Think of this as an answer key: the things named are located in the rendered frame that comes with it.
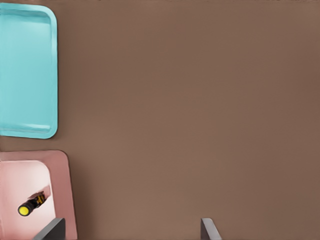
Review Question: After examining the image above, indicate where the yellow-capped black push button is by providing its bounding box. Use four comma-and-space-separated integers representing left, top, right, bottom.
17, 191, 46, 217

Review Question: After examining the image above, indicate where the pink box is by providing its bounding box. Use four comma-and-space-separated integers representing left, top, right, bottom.
0, 149, 78, 240

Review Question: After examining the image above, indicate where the pale blue-green tray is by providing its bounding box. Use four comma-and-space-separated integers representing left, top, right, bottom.
0, 2, 59, 140

